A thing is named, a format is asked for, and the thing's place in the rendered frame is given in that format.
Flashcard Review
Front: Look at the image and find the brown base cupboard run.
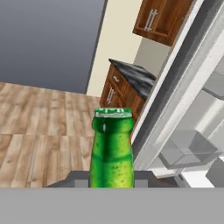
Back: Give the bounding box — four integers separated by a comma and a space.
99, 58, 158, 138

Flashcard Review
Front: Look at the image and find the brown wall cupboard run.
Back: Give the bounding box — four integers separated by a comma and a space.
132, 0, 194, 47

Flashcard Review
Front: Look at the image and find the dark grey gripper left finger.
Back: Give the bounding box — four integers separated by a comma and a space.
46, 171, 90, 189

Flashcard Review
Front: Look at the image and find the grey fridge door bin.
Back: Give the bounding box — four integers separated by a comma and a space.
158, 129, 223, 170

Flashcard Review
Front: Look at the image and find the green beer bottle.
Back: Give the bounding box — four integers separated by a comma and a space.
88, 107, 135, 189

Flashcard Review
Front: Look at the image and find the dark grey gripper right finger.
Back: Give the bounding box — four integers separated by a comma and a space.
133, 171, 178, 189

